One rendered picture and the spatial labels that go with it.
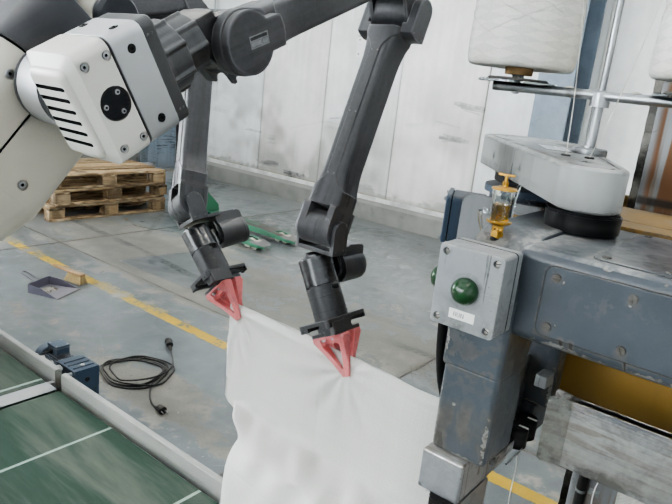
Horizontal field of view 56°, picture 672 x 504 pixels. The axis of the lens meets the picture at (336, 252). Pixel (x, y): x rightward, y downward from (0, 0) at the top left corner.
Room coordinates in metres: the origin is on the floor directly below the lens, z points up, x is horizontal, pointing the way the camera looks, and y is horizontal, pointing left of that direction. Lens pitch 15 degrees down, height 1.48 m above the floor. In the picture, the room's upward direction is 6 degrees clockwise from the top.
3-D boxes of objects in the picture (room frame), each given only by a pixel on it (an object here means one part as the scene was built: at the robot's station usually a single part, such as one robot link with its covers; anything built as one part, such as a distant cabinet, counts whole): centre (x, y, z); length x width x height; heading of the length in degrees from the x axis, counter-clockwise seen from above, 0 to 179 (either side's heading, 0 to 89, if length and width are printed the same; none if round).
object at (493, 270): (0.66, -0.15, 1.29); 0.08 x 0.05 x 0.09; 53
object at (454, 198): (1.19, -0.23, 1.25); 0.10 x 0.08 x 0.12; 168
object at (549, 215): (0.78, -0.30, 1.35); 0.09 x 0.09 x 0.03
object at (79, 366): (2.14, 0.97, 0.35); 0.30 x 0.15 x 0.15; 53
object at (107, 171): (6.12, 2.48, 0.36); 1.20 x 0.82 x 0.14; 139
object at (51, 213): (6.14, 2.49, 0.07); 1.20 x 0.82 x 0.14; 141
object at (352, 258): (1.05, 0.00, 1.21); 0.11 x 0.09 x 0.12; 143
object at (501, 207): (0.71, -0.18, 1.37); 0.03 x 0.02 x 0.03; 53
